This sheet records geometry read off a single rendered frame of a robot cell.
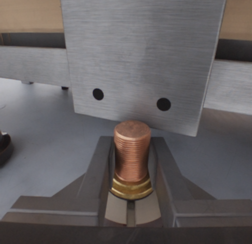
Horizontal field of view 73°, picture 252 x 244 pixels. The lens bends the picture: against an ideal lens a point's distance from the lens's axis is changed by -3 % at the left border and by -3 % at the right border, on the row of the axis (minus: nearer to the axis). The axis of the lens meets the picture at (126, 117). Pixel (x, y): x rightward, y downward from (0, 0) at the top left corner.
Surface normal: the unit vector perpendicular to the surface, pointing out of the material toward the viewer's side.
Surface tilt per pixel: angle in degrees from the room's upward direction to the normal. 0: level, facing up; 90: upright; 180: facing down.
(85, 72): 90
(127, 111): 90
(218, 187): 180
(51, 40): 90
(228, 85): 90
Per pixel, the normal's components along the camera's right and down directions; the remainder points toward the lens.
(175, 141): 0.01, -0.88
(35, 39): -0.36, 0.44
